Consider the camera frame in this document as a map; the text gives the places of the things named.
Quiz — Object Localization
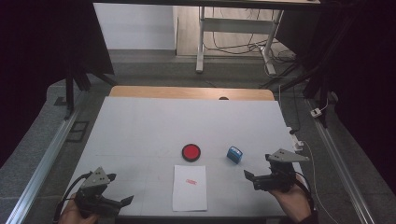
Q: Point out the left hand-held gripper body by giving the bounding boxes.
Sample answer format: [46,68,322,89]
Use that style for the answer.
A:
[74,166,123,218]

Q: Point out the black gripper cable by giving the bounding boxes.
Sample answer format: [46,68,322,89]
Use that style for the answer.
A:
[52,171,94,224]
[292,178,316,217]

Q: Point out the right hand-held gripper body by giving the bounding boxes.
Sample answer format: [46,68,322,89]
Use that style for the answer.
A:
[252,148,310,193]

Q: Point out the round red ink pad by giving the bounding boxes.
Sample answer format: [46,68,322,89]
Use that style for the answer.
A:
[181,143,202,163]

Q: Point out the white table mat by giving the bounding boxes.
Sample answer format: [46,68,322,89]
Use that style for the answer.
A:
[66,96,305,217]

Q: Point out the black metal stand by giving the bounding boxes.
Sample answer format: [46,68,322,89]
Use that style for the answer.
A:
[64,63,120,121]

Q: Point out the long white cable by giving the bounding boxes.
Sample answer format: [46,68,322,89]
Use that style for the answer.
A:
[300,140,340,224]

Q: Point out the tangled black floor cables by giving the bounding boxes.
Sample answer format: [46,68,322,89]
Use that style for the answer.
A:
[204,7,297,78]

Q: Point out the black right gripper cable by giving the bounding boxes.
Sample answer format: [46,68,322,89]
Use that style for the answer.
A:
[292,178,316,217]

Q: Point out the person's left hand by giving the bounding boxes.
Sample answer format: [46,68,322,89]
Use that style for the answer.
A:
[58,192,101,224]

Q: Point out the black curtain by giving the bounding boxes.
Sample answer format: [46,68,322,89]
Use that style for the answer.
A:
[0,0,115,169]
[276,0,396,197]

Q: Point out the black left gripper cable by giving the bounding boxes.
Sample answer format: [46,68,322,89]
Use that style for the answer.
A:
[52,171,94,224]

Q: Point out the white paper sheet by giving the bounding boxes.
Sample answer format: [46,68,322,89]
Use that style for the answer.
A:
[171,164,208,213]

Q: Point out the person's right hand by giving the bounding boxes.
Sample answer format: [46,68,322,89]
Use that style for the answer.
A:
[269,175,313,223]

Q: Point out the aluminium rail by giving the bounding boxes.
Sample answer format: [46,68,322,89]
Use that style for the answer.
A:
[6,110,80,224]
[306,99,376,224]

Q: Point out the long white power strip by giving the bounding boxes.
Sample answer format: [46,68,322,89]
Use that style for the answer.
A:
[286,125,304,152]

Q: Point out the black plug with cable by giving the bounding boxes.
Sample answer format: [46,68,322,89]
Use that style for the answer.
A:
[289,85,302,135]

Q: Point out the black rectangular floor frame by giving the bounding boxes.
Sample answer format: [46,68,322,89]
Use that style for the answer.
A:
[65,120,90,144]

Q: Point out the blue stamp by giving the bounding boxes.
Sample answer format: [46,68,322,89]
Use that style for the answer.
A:
[226,146,244,165]

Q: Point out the white-legged desk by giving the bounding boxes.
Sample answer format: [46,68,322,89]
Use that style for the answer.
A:
[92,0,321,77]

